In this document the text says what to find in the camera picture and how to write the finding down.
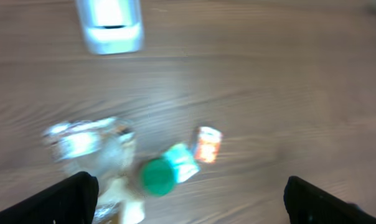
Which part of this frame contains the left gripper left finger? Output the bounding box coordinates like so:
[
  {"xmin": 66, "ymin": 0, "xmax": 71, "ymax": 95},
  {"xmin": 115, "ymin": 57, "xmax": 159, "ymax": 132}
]
[{"xmin": 0, "ymin": 172, "xmax": 99, "ymax": 224}]

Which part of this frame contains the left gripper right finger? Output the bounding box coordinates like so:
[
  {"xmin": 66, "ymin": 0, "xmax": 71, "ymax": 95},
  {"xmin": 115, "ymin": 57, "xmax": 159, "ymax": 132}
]
[{"xmin": 283, "ymin": 176, "xmax": 376, "ymax": 224}]

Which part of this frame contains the white barcode scanner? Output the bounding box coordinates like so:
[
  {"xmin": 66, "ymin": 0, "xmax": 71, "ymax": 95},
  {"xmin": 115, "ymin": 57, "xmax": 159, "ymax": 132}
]
[{"xmin": 75, "ymin": 0, "xmax": 144, "ymax": 55}]

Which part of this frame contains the teal tissue pack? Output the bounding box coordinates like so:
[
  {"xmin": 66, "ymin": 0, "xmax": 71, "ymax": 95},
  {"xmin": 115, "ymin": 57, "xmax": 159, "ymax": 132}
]
[{"xmin": 162, "ymin": 143, "xmax": 200, "ymax": 184}]

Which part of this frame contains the orange Kleenex tissue pack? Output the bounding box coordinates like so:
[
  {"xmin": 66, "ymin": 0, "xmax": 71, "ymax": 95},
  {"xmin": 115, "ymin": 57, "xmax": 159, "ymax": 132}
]
[{"xmin": 194, "ymin": 126, "xmax": 223, "ymax": 164}]

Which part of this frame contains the green lid jar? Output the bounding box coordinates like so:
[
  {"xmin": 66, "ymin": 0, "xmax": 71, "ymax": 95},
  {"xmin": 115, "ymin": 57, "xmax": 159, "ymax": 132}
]
[{"xmin": 139, "ymin": 158, "xmax": 176, "ymax": 197}]

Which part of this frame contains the beige brown food pouch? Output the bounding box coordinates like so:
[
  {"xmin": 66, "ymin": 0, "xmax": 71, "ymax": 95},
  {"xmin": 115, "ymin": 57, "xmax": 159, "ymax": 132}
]
[{"xmin": 43, "ymin": 117, "xmax": 145, "ymax": 224}]

